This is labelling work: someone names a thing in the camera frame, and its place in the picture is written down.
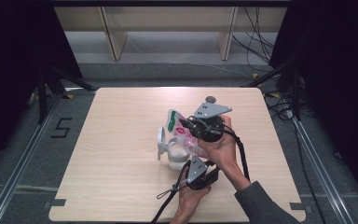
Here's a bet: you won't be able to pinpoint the tangled floor cables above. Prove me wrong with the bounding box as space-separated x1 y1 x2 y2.
262 91 295 121

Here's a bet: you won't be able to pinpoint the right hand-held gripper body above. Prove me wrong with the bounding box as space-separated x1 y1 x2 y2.
186 102 233 144

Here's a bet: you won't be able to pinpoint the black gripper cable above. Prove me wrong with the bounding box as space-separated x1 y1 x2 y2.
222 124 252 183
150 159 192 224

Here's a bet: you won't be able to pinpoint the black tripod stand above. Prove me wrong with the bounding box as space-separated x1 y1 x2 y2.
36 65 97 126
241 57 303 121

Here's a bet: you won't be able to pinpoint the clear plastic bag red print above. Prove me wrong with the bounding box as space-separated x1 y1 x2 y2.
165 109 212 159

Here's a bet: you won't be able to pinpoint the person's right hand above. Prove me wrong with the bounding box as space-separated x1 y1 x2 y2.
197 114 241 175

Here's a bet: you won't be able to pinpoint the bundle of black cables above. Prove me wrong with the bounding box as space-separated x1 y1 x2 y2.
231 7 282 73

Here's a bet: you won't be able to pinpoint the person's left hand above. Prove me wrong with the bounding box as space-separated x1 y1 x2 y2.
177 169 213 217

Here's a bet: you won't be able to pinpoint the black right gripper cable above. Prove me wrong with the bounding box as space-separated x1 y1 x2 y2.
222 124 252 183

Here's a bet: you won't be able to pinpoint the glass jar with white lid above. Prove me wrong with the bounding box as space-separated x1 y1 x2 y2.
156 125 191 171

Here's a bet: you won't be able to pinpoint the aluminium floor rail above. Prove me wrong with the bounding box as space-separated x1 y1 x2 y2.
0 92 63 224
291 117 358 224

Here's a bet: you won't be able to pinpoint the light wooden shelf unit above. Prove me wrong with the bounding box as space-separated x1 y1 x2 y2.
53 6 289 62

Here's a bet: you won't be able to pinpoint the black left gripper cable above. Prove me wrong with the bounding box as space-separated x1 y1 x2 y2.
150 159 192 224

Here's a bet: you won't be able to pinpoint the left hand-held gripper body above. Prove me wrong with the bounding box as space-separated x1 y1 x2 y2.
186 154 221 191

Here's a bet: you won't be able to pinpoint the dark curtain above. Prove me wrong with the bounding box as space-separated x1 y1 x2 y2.
0 0 84 176
268 0 358 203

